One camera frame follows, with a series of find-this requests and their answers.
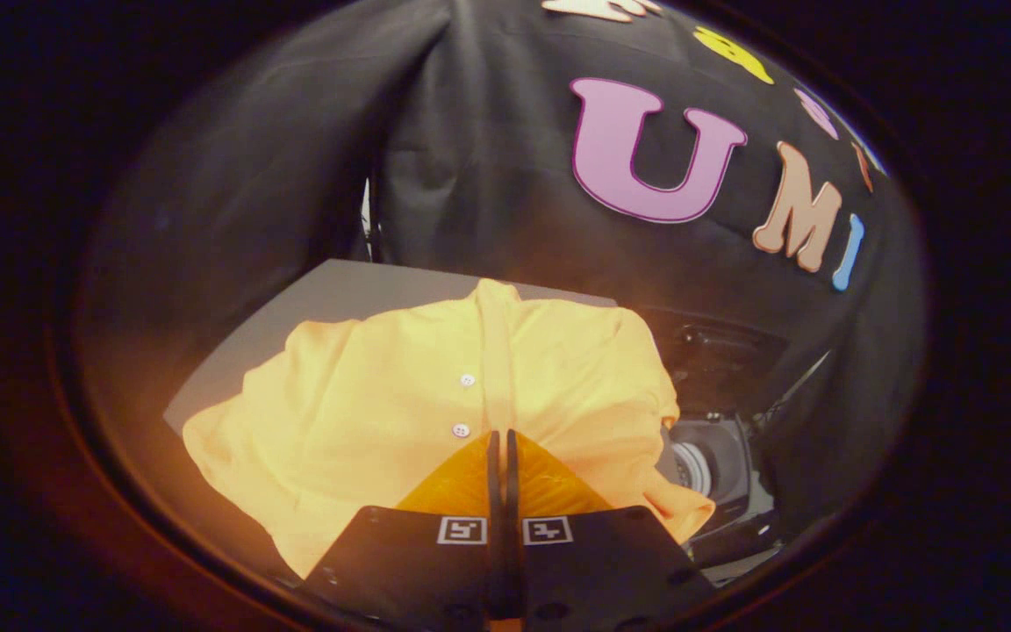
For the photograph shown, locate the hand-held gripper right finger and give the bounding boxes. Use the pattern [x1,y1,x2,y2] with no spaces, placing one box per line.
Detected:
[505,430,717,632]

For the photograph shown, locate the black backdrop cloth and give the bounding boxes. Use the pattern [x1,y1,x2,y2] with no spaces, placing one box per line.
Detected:
[80,0,928,563]

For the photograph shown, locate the grey washing machine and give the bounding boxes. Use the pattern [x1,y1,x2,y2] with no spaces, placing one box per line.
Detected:
[655,386,822,585]

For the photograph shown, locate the dark washing machine lid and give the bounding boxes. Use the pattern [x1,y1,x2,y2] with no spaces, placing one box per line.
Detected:
[633,305,792,418]

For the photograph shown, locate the yellow button shirt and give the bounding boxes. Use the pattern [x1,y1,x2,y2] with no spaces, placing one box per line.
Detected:
[183,279,717,580]

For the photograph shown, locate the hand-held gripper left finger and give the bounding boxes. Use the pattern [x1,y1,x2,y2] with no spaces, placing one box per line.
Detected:
[299,430,506,632]

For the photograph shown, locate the grey cabinet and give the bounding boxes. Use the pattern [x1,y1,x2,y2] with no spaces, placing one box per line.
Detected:
[163,259,620,435]

